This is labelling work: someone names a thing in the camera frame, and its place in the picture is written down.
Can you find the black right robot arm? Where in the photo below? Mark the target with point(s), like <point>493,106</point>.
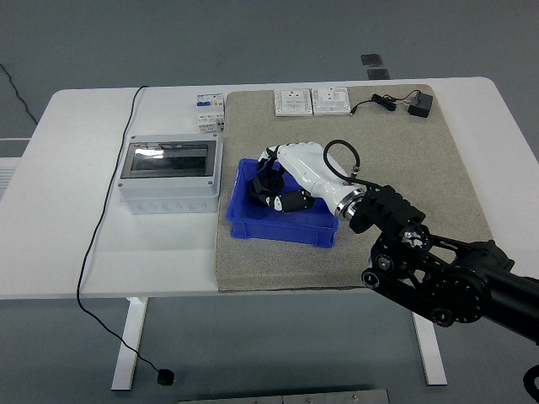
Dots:
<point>391,210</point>

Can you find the white circuit breaker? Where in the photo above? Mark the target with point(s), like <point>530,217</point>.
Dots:
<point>209,123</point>

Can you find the grey-brown mat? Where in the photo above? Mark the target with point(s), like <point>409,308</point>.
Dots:
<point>400,134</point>

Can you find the black hex nut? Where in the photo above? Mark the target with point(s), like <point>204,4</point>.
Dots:
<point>271,183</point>

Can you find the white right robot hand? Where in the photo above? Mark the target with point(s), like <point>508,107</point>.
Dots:
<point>311,168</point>

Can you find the circuit breaker with blue label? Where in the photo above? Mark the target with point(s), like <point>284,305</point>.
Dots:
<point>208,103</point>

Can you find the blue plastic box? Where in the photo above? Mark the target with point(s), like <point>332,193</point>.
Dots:
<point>286,229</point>

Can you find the white floor fixture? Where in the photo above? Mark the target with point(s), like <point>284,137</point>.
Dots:
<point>6,177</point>

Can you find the white socket panel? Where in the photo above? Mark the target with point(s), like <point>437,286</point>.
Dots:
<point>330,101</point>
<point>292,103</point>

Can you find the grey electrical distribution box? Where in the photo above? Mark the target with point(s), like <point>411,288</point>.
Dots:
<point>168,189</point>

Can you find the white table leg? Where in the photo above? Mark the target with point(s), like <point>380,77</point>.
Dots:
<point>431,357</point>
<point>134,324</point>

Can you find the dark floor plate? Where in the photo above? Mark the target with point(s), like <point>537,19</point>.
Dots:
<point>378,74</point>
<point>371,60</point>

